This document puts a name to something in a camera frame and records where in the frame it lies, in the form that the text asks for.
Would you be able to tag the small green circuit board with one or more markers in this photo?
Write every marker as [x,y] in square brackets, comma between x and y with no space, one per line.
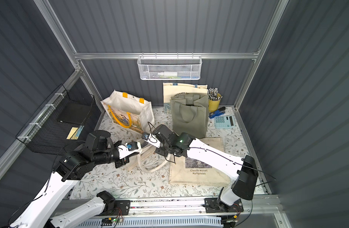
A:
[109,222]

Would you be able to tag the floral table mat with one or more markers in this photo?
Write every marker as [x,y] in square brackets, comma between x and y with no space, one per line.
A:
[122,183]

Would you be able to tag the yellow pen holder cup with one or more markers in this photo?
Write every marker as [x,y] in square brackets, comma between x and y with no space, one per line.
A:
[214,99]

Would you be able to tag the cream canvas bag painting print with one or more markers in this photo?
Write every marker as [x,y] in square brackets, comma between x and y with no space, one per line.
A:
[194,172]

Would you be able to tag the olive green tote bag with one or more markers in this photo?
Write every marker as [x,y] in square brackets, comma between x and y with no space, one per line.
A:
[190,114]

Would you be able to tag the white wire mesh basket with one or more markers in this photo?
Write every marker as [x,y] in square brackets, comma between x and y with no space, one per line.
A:
[188,67]

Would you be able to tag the black wire wall basket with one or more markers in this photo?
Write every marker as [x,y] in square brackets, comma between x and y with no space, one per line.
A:
[45,135]

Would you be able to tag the blue stapler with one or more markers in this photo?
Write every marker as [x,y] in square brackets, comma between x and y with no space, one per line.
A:
[217,112]

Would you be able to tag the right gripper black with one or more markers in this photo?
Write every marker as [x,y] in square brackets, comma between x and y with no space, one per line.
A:
[160,139]

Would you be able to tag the cream tote bag black lettering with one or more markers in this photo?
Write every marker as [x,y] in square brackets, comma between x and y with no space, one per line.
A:
[172,89]

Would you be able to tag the cream canvas bag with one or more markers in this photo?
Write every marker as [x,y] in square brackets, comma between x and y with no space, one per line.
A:
[149,162]

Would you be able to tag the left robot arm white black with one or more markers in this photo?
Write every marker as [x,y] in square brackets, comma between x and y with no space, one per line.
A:
[80,159]

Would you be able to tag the black notebook in basket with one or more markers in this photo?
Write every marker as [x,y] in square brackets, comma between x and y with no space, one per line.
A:
[74,114]

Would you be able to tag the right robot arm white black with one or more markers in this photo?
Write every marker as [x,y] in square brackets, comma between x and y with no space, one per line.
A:
[242,171]

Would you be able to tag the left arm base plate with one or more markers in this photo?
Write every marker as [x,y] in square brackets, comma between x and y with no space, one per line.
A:
[120,206]

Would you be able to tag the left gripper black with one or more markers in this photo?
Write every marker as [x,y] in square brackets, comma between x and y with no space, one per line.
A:
[120,161]

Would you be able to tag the yellow sticky note pad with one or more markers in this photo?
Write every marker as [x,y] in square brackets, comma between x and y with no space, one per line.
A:
[73,134]

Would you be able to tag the white tote bag yellow handles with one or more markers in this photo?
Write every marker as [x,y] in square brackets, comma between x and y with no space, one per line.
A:
[129,111]

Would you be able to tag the white bottle in basket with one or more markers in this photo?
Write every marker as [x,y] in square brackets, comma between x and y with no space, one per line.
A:
[168,74]

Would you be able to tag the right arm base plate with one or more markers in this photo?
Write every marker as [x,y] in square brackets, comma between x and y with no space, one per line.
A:
[214,205]

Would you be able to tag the light blue calculator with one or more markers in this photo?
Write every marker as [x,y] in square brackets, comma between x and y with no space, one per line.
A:
[224,122]

